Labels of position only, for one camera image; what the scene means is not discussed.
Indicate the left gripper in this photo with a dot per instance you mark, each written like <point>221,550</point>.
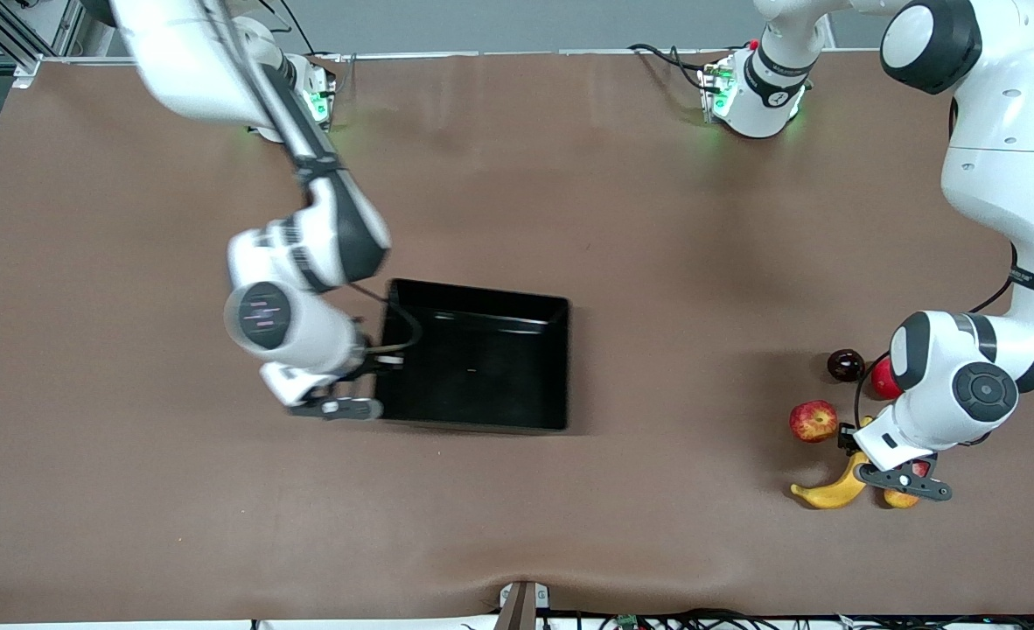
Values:
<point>844,442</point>

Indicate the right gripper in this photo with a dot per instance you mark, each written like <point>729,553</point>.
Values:
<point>368,361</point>

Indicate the small red yellow apple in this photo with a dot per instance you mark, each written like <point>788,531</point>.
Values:
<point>813,422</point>

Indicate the yellow banana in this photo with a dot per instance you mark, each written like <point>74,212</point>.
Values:
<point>832,496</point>

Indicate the black plastic box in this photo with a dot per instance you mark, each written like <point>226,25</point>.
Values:
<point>482,385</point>

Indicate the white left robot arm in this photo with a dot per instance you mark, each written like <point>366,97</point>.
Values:
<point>1007,175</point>

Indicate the red peach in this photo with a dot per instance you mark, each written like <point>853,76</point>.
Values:
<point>883,381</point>

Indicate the dark purple plum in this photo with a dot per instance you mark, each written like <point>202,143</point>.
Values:
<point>846,366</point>

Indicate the red yellow mango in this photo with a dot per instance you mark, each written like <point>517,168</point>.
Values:
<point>900,500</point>

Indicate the brown table cover mat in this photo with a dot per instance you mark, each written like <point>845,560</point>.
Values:
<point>220,525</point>

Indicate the metal clamp bracket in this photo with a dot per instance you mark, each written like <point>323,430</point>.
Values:
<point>541,596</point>

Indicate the brown camera post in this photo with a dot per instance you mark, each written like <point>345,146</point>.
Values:
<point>517,612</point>

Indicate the aluminium frame profile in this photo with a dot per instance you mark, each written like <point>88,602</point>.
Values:
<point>23,48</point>

